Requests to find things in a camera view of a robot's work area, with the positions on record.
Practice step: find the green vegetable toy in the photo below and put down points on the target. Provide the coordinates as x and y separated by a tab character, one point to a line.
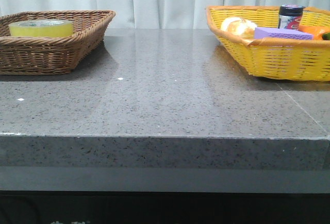
326	36

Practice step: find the black lidded jar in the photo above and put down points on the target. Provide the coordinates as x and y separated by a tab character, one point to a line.
289	16

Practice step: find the purple sponge block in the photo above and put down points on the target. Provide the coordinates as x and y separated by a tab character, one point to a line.
267	32

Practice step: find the orange carrot toy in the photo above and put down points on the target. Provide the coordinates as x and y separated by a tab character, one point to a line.
316	31

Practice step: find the yellow wicker basket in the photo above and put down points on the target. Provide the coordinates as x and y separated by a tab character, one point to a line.
274	58

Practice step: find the brown wicker basket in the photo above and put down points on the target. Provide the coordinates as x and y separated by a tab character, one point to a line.
52	56

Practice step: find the bread roll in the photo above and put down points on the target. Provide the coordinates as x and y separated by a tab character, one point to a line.
239	27

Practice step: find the yellow tape roll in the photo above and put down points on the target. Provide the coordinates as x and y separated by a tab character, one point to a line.
52	28

